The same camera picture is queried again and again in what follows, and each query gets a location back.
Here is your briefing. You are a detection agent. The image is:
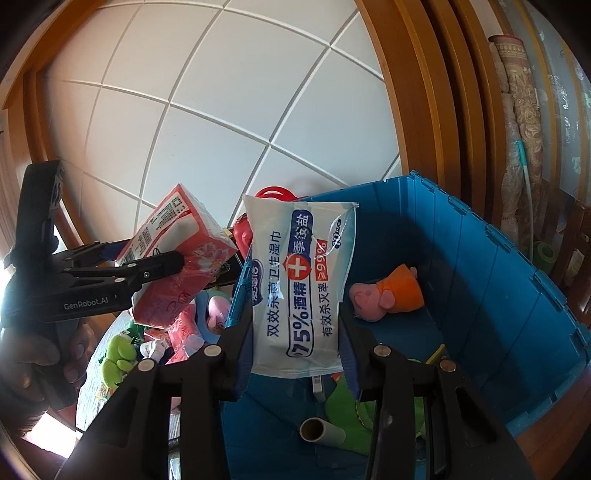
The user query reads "green flower cushion plush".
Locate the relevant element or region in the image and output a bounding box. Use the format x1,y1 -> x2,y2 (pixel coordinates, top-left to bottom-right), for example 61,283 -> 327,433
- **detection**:
322,359 -> 426,455

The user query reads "red white tissue pack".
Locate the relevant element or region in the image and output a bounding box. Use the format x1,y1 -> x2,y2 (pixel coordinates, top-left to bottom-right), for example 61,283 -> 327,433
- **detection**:
116,184 -> 236,329

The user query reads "grey cardboard tube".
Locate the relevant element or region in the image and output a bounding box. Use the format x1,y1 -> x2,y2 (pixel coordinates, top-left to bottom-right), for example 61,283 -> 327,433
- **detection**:
298,417 -> 346,448

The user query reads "pink pig plush orange dress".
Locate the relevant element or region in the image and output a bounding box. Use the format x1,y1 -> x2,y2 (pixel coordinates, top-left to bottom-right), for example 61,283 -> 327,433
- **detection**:
349,264 -> 425,322

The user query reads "alcohol wipes pack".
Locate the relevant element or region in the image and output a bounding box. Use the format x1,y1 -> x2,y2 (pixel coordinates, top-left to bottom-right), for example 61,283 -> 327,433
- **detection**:
250,201 -> 358,379

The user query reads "person left hand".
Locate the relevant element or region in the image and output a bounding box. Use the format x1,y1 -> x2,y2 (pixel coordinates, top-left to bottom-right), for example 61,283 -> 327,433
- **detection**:
1,322 -> 96,438

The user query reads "large green frog plush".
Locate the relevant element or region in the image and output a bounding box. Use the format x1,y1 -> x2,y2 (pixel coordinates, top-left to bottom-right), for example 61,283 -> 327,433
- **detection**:
101,333 -> 137,389

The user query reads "pink tissue pack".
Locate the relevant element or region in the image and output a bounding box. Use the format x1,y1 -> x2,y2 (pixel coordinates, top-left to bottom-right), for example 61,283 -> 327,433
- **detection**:
167,303 -> 204,364

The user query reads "blue plastic crate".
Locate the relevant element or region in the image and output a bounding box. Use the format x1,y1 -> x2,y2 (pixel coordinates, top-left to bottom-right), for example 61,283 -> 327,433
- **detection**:
221,174 -> 590,479

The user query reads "green yoga mat roll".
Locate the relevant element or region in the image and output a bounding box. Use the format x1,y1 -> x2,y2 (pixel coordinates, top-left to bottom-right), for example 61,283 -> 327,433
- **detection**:
533,241 -> 558,275

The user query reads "wooden chair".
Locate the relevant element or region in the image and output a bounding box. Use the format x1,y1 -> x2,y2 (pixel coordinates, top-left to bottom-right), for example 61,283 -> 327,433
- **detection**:
550,201 -> 591,328

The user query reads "red bear suitcase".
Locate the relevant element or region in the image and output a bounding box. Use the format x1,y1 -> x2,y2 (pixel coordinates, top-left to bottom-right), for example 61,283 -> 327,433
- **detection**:
231,186 -> 298,259

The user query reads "rolled patterned carpet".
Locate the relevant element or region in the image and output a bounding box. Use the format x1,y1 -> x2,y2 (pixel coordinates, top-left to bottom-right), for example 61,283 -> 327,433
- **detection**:
489,35 -> 543,253

